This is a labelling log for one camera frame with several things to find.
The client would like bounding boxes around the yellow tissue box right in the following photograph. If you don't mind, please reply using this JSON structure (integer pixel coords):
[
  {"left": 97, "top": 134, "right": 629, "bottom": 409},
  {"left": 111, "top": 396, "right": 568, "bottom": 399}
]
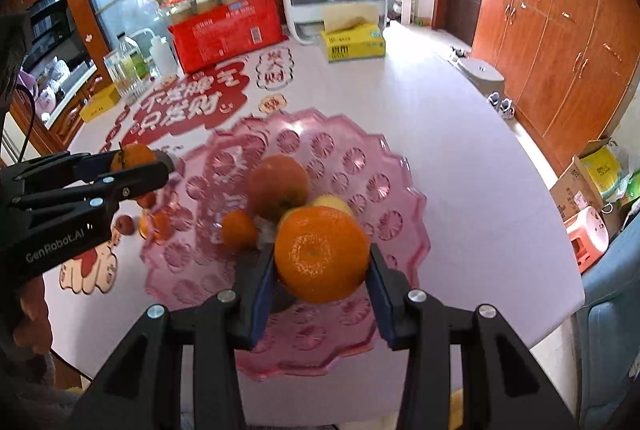
[{"left": 320, "top": 24, "right": 386, "bottom": 63}]

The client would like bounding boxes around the large orange front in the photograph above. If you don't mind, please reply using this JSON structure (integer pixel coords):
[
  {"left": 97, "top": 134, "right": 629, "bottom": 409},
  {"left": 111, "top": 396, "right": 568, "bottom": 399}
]
[{"left": 273, "top": 207, "right": 370, "bottom": 305}]

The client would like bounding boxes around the white orange stool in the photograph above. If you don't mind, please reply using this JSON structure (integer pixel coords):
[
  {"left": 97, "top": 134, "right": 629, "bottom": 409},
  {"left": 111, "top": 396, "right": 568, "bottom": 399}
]
[{"left": 564, "top": 206, "right": 610, "bottom": 273}]

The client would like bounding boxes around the kitchen counter cabinet left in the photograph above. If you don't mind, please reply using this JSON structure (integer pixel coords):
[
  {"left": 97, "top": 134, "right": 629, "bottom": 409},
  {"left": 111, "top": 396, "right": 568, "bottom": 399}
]
[{"left": 2, "top": 0, "right": 102, "bottom": 163}]

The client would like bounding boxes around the yellow box left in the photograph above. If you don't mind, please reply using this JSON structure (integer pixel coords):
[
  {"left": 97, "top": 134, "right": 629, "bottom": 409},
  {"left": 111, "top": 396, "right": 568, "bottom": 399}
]
[{"left": 80, "top": 84, "right": 120, "bottom": 123}]

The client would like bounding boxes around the clear drinking glass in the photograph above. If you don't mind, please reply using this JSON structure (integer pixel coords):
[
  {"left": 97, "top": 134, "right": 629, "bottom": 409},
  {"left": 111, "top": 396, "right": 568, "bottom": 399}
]
[{"left": 104, "top": 50, "right": 144, "bottom": 105}]

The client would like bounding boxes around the red paper cup package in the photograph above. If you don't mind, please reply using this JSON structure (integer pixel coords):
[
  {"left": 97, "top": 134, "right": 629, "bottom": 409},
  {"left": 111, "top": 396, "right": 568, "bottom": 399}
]
[{"left": 157, "top": 0, "right": 285, "bottom": 74}]

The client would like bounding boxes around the blue sofa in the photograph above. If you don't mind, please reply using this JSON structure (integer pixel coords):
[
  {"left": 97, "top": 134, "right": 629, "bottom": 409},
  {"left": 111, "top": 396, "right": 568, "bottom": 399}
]
[{"left": 573, "top": 219, "right": 640, "bottom": 429}]

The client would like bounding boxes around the red date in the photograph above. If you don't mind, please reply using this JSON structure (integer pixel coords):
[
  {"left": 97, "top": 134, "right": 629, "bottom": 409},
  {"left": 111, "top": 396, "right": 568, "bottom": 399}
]
[
  {"left": 136, "top": 192, "right": 156, "bottom": 209},
  {"left": 114, "top": 215, "right": 136, "bottom": 236}
]

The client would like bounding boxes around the person left hand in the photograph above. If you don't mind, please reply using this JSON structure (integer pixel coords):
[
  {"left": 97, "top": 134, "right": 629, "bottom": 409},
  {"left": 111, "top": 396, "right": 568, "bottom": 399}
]
[{"left": 13, "top": 276, "right": 53, "bottom": 355}]

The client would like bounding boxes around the clear plastic bottle green label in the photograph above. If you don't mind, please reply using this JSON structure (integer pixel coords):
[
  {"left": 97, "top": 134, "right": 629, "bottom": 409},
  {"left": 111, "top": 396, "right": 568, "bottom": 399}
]
[{"left": 117, "top": 32, "right": 150, "bottom": 80}]

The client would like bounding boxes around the yellow pear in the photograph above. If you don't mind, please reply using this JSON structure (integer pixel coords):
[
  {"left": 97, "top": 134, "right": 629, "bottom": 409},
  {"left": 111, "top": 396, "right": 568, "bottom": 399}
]
[{"left": 278, "top": 194, "right": 355, "bottom": 227}]

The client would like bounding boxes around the wooden cabinet right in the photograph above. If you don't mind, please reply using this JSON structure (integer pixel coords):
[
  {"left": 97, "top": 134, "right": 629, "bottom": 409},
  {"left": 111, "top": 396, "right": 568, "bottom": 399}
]
[{"left": 471, "top": 0, "right": 639, "bottom": 172}]

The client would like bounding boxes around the red apple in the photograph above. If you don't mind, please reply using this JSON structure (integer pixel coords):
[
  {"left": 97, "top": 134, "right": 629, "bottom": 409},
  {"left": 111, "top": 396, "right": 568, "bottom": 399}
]
[{"left": 247, "top": 155, "right": 310, "bottom": 222}]

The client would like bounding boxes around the white squeeze bottle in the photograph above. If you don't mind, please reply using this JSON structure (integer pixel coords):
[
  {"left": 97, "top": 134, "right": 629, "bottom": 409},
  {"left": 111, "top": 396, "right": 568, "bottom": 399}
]
[{"left": 150, "top": 36, "right": 178, "bottom": 77}]

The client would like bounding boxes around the cardboard box on floor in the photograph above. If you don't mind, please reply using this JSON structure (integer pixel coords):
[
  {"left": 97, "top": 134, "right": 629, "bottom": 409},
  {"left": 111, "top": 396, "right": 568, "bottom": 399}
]
[{"left": 550, "top": 139, "right": 639, "bottom": 239}]

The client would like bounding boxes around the pink plastic fruit tray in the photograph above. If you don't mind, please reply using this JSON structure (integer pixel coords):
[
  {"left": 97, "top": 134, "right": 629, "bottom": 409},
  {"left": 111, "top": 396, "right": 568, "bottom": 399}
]
[{"left": 141, "top": 109, "right": 431, "bottom": 380}]

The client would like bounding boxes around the dark avocado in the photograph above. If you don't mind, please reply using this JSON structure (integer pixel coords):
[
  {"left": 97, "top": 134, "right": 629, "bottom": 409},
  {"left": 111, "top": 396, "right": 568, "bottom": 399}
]
[{"left": 270, "top": 282, "right": 297, "bottom": 314}]

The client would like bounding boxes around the grey floor scale stool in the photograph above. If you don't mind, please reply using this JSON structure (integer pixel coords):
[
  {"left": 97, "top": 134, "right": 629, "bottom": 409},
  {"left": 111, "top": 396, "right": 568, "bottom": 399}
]
[{"left": 454, "top": 57, "right": 506, "bottom": 97}]

